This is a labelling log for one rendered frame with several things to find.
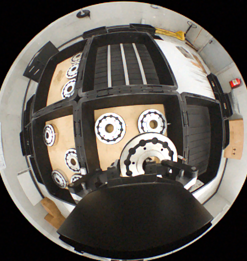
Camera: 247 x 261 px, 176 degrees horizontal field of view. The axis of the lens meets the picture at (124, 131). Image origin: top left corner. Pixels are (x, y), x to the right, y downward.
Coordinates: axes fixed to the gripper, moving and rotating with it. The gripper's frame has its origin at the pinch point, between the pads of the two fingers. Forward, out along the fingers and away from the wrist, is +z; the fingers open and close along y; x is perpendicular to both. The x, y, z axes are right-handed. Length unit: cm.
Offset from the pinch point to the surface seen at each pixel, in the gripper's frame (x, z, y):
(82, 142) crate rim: 4.6, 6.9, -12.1
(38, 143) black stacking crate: 6.1, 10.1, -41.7
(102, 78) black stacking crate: 28.8, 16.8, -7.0
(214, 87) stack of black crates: 58, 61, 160
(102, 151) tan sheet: -0.2, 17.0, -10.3
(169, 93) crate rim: 14.6, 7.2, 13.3
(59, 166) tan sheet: -6.3, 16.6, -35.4
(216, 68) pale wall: 144, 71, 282
